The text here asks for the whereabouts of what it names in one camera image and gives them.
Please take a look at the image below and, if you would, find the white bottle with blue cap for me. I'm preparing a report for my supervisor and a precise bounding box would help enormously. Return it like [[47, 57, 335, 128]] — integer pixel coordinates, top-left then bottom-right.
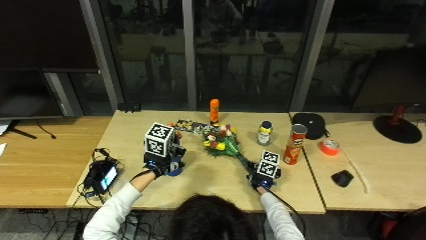
[[258, 120, 275, 147]]

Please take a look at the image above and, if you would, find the person's left hand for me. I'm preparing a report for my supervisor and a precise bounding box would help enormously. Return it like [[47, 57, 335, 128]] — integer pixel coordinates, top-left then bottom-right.
[[143, 135, 188, 178]]

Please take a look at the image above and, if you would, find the black clamp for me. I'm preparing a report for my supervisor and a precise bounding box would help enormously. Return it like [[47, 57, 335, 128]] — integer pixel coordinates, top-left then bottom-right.
[[116, 102, 143, 113]]

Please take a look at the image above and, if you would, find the black computer mouse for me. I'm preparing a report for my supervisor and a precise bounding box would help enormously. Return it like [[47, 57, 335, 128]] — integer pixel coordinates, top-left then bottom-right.
[[331, 169, 356, 188]]

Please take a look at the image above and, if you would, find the orange tape roll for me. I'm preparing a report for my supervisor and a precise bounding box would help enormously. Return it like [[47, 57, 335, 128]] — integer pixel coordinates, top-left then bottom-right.
[[319, 138, 344, 157]]

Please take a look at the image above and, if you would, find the red crisp tube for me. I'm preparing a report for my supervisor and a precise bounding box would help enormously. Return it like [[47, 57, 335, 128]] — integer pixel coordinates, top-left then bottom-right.
[[283, 123, 310, 166]]

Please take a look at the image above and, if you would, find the orange bottle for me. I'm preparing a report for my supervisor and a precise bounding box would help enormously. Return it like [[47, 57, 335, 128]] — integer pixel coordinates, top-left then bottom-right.
[[210, 98, 222, 126]]

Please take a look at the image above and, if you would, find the black device with lit screen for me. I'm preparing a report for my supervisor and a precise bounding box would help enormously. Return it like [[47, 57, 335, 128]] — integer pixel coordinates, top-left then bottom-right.
[[82, 159, 123, 196]]

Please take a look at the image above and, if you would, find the colourful flower bouquet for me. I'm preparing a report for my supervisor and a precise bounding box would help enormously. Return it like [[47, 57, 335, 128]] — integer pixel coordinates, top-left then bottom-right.
[[202, 123, 260, 170]]

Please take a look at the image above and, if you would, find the person's right hand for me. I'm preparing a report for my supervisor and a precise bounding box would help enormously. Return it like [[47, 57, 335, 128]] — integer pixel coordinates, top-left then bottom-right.
[[247, 161, 283, 191]]

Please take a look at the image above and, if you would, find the black monitor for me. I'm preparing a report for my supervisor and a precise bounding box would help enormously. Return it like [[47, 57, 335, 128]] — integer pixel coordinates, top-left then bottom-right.
[[0, 68, 101, 120]]

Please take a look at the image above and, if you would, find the black pouch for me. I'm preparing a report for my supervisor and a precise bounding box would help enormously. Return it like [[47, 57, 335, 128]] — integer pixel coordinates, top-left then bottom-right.
[[292, 112, 331, 141]]

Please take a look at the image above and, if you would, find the the person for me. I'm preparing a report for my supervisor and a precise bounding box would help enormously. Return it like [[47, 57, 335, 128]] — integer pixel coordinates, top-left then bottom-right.
[[83, 170, 308, 240]]

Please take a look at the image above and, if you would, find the colourful snack packet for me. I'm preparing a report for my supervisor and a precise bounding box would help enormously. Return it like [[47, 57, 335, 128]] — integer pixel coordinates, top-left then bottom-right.
[[174, 119, 215, 135]]

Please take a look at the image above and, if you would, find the black cable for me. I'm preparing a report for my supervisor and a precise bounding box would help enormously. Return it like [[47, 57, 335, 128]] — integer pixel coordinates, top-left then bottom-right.
[[266, 187, 310, 238]]

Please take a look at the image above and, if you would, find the black round lamp base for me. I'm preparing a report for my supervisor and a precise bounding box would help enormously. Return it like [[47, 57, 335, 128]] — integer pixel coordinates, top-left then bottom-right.
[[372, 104, 424, 145]]

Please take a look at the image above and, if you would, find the white marker cube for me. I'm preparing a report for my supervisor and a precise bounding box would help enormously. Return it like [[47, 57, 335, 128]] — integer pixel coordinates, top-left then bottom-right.
[[256, 149, 283, 179], [144, 122, 176, 158]]

